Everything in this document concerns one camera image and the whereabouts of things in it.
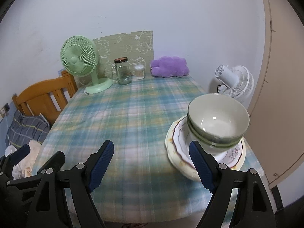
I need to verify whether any yellow floral white plate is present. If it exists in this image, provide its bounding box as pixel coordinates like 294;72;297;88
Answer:
165;116;247;182

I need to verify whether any white standing fan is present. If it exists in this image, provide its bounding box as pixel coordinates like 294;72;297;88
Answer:
208;65;255;107

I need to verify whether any plaid tablecloth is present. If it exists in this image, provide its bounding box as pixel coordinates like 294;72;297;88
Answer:
31;74;265;223

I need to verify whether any cotton swab container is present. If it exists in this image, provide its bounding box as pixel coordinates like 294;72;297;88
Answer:
134;64;145;80

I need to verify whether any green cartoon fabric board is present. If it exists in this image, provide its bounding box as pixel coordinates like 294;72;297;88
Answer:
93;30;154;80

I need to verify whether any blue floral ceramic bowl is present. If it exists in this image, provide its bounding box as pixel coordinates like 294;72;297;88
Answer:
187;122;241;153
187;93;250;144

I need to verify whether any purple plush toy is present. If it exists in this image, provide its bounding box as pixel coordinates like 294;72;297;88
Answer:
150;56;190;78

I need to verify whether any green desk fan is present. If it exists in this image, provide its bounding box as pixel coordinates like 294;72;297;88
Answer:
60;36;113;95

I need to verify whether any red pattern scalloped plate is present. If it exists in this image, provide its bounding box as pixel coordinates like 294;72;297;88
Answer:
172;116;246;170

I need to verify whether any glass jar black lid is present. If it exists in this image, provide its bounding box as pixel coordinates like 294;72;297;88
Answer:
114;57;132;86

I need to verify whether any blue plaid bedding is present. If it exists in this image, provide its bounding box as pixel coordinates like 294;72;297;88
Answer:
5;110;51;149

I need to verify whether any beige door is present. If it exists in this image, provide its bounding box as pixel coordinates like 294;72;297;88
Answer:
245;0;303;187

